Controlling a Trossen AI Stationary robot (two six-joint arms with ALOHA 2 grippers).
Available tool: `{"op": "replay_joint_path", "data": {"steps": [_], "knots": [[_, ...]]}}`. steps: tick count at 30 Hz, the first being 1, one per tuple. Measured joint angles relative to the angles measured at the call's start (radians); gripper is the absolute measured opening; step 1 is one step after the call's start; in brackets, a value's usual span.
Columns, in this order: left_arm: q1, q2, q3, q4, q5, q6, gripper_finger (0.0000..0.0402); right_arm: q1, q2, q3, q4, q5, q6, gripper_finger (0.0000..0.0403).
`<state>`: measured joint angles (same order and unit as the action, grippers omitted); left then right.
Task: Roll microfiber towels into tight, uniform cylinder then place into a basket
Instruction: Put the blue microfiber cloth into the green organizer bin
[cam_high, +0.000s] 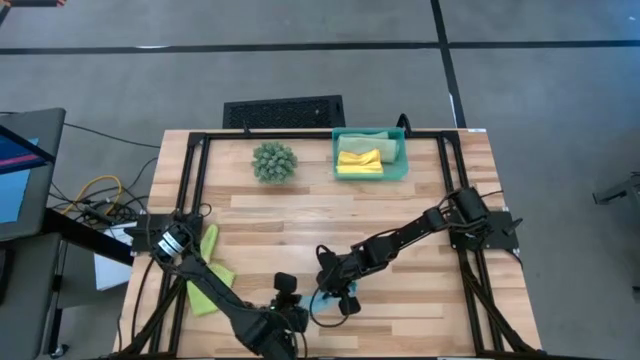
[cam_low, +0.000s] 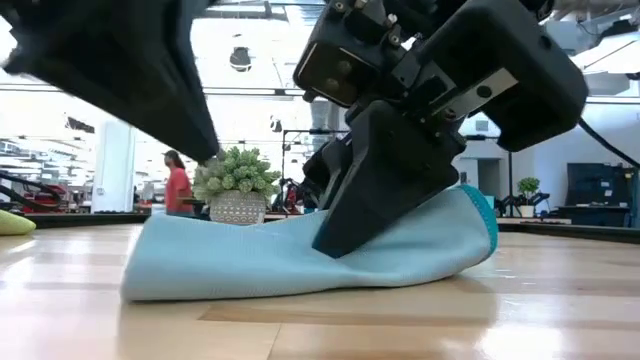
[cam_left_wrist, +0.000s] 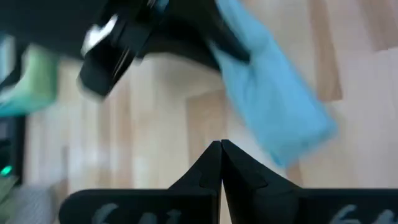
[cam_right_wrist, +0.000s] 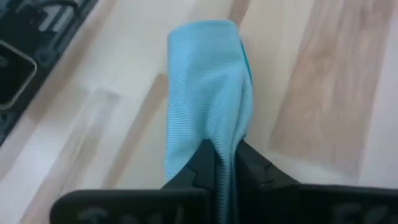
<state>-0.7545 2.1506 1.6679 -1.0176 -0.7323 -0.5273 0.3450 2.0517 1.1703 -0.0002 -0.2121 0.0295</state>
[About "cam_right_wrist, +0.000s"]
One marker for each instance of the black panel with white rim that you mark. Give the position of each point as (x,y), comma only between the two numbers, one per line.
(14,74)

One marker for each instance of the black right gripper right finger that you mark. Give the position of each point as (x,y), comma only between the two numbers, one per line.
(258,174)

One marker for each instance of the black aluminium table frame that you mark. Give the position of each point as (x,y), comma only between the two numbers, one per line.
(46,46)

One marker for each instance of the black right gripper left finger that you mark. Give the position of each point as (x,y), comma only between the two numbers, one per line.
(199,171)

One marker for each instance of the light blue microfiber towel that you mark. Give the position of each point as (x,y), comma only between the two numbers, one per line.
(208,93)

